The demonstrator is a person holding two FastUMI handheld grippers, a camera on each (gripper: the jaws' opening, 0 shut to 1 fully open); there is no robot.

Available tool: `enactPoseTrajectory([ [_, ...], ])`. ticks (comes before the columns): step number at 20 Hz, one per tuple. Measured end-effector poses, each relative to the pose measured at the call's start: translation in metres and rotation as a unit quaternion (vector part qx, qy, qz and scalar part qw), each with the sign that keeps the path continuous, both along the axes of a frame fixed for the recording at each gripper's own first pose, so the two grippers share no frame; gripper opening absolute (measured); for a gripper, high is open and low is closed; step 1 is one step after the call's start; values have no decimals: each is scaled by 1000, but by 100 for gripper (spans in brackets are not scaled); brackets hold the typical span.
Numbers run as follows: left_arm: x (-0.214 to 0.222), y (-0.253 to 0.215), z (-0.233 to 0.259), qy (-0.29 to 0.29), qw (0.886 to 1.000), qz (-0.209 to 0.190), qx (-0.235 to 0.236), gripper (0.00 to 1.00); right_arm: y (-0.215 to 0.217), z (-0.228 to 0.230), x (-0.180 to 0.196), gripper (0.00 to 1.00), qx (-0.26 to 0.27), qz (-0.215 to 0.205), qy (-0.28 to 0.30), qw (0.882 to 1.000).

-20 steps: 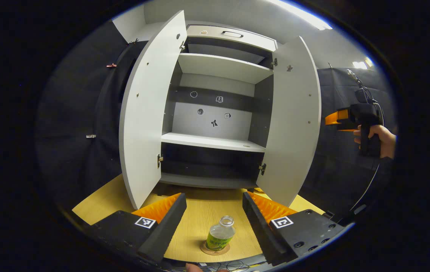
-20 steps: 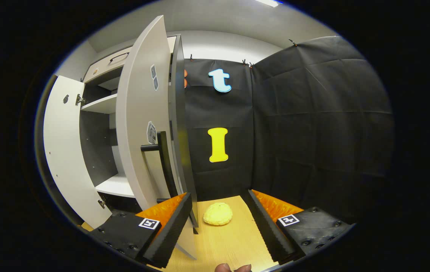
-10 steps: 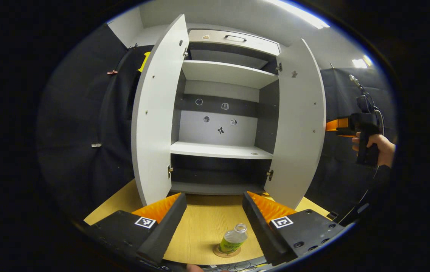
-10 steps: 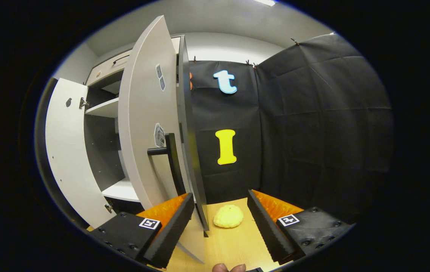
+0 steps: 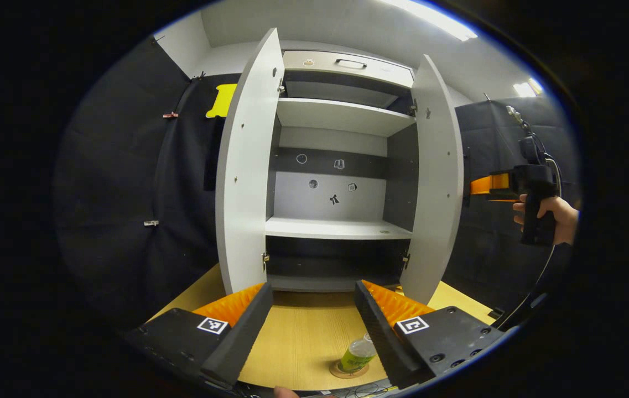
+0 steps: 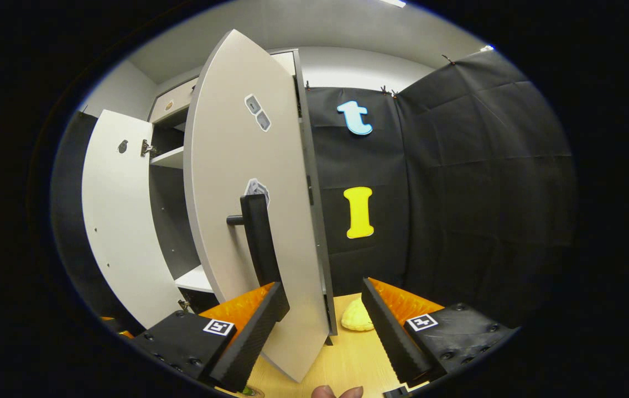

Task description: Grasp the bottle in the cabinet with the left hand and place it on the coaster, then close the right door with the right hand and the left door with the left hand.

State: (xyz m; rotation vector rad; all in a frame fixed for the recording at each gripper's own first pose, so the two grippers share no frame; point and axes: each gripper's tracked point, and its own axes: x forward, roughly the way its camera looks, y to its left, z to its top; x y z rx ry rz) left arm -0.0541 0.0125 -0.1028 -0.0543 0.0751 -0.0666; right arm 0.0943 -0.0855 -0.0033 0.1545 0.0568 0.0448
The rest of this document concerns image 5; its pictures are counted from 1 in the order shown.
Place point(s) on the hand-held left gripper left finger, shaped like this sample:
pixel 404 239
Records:
pixel 242 337

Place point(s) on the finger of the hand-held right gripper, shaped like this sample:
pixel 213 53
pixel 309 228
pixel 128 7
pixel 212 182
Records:
pixel 483 185
pixel 505 198

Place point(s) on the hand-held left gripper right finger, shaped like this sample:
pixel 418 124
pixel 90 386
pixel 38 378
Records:
pixel 380 337

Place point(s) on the green label plastic bottle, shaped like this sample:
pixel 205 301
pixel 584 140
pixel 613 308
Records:
pixel 355 356

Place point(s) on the white cabinet door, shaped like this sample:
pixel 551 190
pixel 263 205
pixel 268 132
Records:
pixel 436 193
pixel 245 182

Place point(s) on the round brown coaster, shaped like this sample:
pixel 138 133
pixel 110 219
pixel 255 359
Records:
pixel 347 375

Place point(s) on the white cabinet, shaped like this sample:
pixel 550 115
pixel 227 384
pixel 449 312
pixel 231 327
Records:
pixel 364 204

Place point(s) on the metal door hinge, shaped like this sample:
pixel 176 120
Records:
pixel 265 258
pixel 414 106
pixel 281 87
pixel 405 258

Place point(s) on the white cabinet shelf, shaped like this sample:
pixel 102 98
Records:
pixel 320 228
pixel 336 115

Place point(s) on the beige cabinet drawer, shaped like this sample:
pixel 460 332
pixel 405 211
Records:
pixel 391 74

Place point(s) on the small ceiling light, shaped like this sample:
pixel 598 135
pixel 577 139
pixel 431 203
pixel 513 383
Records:
pixel 525 88

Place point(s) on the black table clamp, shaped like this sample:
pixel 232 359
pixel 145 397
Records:
pixel 494 313

